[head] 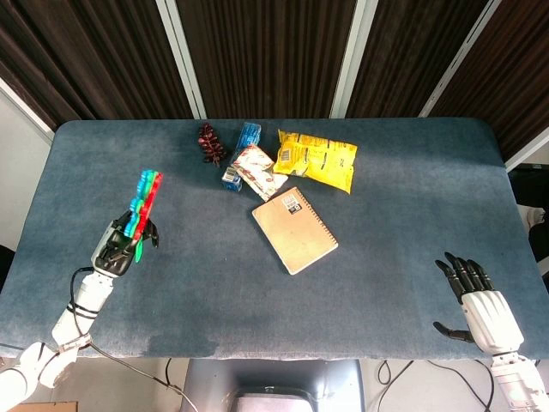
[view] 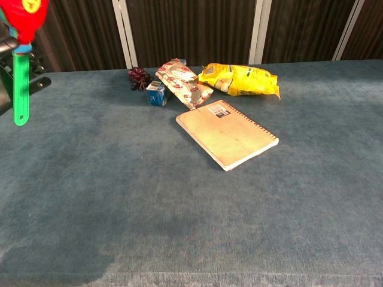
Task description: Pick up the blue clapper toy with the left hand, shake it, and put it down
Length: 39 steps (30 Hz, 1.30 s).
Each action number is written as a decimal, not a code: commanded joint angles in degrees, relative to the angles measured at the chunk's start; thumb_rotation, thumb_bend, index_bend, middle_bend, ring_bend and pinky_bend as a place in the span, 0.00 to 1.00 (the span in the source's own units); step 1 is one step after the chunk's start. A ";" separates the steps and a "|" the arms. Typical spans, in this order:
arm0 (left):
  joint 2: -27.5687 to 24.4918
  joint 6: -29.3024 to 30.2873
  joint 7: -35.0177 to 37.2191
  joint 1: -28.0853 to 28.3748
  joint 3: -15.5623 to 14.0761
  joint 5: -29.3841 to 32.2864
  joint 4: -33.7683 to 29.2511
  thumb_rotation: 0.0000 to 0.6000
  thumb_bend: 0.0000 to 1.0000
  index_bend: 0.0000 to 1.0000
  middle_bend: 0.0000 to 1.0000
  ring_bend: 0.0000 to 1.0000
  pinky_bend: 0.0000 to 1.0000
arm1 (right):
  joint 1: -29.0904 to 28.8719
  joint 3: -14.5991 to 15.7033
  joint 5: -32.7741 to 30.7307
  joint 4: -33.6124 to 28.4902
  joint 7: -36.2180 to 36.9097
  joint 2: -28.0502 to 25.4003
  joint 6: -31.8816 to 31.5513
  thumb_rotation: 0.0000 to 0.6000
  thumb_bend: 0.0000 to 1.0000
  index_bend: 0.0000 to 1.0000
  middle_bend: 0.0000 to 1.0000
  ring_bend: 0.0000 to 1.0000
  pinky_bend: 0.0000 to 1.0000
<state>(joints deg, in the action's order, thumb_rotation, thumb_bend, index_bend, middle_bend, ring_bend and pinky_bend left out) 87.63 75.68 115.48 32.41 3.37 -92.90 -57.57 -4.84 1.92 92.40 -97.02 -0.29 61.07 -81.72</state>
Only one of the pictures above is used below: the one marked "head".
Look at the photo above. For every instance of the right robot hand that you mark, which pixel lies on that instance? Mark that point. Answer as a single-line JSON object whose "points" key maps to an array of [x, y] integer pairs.
{"points": [[484, 315]]}

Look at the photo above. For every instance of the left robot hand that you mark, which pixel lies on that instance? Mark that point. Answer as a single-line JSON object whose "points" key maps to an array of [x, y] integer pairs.
{"points": [[115, 251]]}

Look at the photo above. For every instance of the blue hand-shaped clapper toy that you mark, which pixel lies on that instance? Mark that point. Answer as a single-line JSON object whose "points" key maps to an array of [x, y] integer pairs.
{"points": [[146, 201]]}

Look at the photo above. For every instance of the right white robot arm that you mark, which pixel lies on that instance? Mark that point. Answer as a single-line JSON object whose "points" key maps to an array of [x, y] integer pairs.
{"points": [[521, 382]]}

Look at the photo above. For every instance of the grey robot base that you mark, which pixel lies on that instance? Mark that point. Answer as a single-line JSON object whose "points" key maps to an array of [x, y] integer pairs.
{"points": [[274, 386]]}

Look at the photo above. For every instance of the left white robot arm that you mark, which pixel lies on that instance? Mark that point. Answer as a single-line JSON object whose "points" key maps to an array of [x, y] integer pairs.
{"points": [[64, 330]]}

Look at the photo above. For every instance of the dark red grape bunch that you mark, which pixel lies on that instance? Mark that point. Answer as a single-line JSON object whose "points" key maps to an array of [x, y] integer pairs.
{"points": [[211, 143]]}

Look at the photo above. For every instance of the blue carton box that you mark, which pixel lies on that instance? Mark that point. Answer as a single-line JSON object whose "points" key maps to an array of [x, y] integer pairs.
{"points": [[241, 156]]}

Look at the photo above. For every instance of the white and red snack packet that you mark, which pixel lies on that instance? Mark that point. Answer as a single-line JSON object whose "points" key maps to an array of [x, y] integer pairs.
{"points": [[256, 169]]}

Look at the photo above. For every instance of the blue table cloth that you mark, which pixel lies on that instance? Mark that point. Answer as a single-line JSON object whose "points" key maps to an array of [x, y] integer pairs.
{"points": [[274, 292]]}

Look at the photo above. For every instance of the brown spiral notebook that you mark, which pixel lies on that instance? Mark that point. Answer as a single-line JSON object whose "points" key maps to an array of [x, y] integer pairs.
{"points": [[295, 232]]}

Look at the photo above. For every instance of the yellow snack bag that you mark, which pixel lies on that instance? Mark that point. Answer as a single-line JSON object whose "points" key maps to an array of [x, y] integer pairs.
{"points": [[315, 161]]}

